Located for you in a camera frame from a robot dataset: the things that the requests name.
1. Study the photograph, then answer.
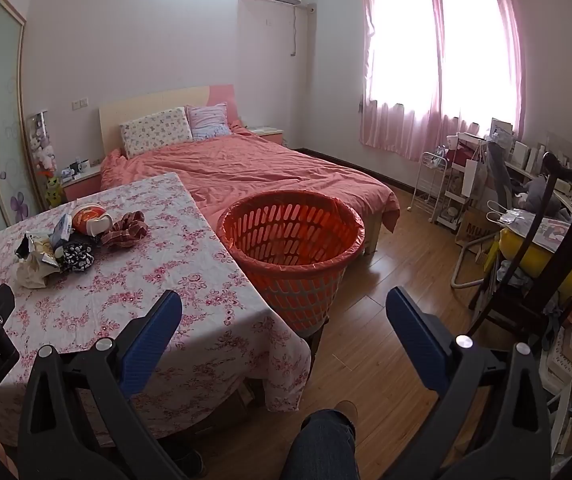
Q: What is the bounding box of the pink floral tablecloth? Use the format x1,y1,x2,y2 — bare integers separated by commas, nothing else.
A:
0,172,313,448

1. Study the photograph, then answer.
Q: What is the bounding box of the air conditioner pipe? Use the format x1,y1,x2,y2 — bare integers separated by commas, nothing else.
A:
292,4,317,58

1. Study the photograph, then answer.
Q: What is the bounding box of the white plush toy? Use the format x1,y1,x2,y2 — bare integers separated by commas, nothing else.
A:
28,132,56,171

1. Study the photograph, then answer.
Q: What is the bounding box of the white tubular rack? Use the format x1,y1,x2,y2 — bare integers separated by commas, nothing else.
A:
453,232,496,288

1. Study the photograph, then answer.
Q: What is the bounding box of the white printed plastic bag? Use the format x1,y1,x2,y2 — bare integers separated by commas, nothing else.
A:
486,200,572,266

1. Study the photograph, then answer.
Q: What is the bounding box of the dark brown stool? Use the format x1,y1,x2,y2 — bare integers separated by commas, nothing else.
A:
302,317,331,361

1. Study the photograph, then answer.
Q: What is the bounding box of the striped pillow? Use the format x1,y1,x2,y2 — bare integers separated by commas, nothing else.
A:
186,102,233,141

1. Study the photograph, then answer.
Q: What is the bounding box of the brown paper bag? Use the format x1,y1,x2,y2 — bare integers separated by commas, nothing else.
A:
458,207,499,248

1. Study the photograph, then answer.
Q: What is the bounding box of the coral pink duvet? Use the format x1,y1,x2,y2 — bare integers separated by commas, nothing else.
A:
100,127,401,233

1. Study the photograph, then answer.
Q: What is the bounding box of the white wire trolley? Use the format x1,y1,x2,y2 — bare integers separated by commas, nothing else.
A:
411,150,449,223

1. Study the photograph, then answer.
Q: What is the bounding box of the cardboard box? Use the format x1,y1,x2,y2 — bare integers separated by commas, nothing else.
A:
186,382,257,436

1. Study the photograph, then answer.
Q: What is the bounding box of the pink white nightstand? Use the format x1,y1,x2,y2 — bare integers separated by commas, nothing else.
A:
61,165,103,203
248,125,287,147

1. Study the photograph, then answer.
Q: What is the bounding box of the white paper bag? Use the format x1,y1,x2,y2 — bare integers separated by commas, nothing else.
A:
463,157,489,196

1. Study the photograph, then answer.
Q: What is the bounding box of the brown shoe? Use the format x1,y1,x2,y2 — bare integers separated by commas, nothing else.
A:
333,400,359,426

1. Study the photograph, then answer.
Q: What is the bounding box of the dark shoe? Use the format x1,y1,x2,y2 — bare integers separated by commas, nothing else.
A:
168,450,205,480

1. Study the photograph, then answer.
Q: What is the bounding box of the grey plush toy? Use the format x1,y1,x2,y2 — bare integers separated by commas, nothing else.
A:
518,175,572,216

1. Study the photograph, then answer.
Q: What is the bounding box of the red white instant noodle bowl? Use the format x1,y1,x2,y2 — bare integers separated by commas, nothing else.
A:
72,201,113,236

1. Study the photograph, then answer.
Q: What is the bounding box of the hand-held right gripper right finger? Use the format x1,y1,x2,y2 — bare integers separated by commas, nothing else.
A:
381,287,552,480

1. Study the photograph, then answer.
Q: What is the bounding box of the floral pillow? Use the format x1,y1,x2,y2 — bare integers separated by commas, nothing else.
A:
119,106,193,158

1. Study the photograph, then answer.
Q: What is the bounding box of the red box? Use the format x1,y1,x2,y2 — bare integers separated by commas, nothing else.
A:
453,141,481,168

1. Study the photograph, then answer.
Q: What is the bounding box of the brown plaid cloth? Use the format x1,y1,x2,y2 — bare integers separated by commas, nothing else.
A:
101,210,147,252

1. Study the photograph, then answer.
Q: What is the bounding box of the person's leg in jeans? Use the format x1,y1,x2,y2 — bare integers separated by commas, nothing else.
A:
281,408,357,480

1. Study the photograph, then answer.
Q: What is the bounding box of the black floral scrunchie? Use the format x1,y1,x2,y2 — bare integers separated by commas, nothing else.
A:
58,240,96,274

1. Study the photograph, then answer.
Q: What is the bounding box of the white shelf trolley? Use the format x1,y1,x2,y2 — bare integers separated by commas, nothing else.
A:
438,160,471,233

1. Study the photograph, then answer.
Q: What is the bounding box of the basket with orange liner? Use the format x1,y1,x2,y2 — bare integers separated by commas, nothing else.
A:
216,190,367,338

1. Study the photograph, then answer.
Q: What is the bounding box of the pink sheer curtain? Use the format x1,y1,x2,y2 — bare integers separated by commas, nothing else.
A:
358,0,524,161

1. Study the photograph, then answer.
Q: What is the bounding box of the light wooden bed headboard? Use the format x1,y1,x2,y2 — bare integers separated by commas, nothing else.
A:
98,85,239,161

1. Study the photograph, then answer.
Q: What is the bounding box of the green yellow plush toy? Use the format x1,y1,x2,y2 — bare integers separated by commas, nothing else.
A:
45,176,63,207

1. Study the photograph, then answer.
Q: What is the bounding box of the cream wrapper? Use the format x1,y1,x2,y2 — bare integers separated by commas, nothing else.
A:
16,255,62,289

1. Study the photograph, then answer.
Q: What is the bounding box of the dark wooden chair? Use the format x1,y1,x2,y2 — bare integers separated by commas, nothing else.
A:
468,152,572,343

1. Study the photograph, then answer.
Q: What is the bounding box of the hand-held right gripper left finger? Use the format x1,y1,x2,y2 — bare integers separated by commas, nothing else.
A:
16,289,201,480

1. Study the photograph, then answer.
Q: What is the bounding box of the small flower print packet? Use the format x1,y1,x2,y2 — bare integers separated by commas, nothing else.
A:
51,212,74,250

